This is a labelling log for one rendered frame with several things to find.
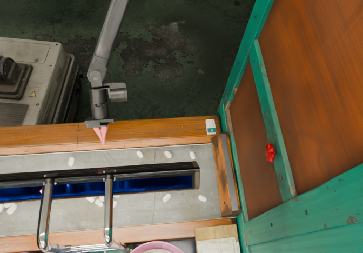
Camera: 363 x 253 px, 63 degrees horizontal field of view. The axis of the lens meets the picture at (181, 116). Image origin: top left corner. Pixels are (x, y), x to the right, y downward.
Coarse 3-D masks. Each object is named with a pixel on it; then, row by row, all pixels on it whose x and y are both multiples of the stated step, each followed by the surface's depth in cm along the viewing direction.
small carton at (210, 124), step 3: (207, 120) 122; (210, 120) 122; (213, 120) 122; (207, 123) 121; (210, 123) 122; (213, 123) 122; (207, 126) 121; (210, 126) 121; (213, 126) 121; (207, 129) 120; (210, 129) 120; (213, 129) 120; (207, 132) 120; (210, 132) 120; (213, 132) 120
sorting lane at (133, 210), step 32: (0, 160) 115; (32, 160) 115; (64, 160) 116; (96, 160) 117; (128, 160) 117; (160, 160) 118; (192, 160) 119; (160, 192) 112; (192, 192) 113; (0, 224) 105; (32, 224) 105; (64, 224) 106; (96, 224) 106; (128, 224) 107
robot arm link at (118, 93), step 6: (96, 72) 98; (96, 78) 98; (96, 84) 99; (102, 84) 100; (108, 84) 101; (114, 84) 102; (120, 84) 103; (114, 90) 102; (120, 90) 103; (126, 90) 103; (114, 96) 102; (120, 96) 103; (126, 96) 103
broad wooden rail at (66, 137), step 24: (144, 120) 123; (168, 120) 123; (192, 120) 124; (216, 120) 125; (0, 144) 115; (24, 144) 115; (48, 144) 116; (72, 144) 117; (96, 144) 118; (120, 144) 119; (144, 144) 120; (168, 144) 121
